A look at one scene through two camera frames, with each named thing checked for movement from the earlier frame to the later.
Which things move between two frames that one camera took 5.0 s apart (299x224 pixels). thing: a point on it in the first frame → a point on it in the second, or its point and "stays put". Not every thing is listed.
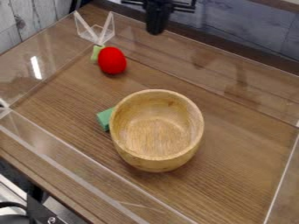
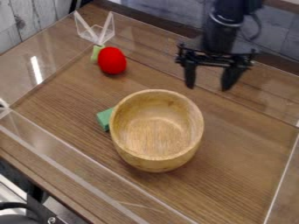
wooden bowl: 157,127 stays put
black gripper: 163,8 → 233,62
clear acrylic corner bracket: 97,34 stays put
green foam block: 103,117 stays put
